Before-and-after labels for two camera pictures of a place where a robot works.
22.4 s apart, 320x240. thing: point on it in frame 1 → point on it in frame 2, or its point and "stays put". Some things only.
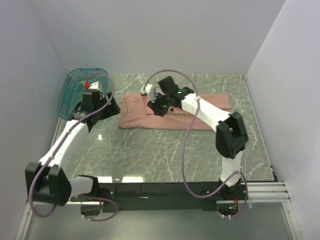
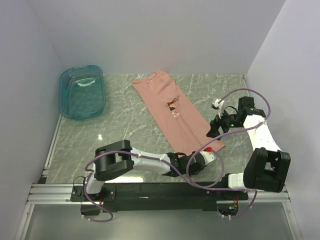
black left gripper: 111,109 → 192,172
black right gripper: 153,105 → 214,127
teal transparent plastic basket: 70,95 stays put
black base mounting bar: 169,196 stays put
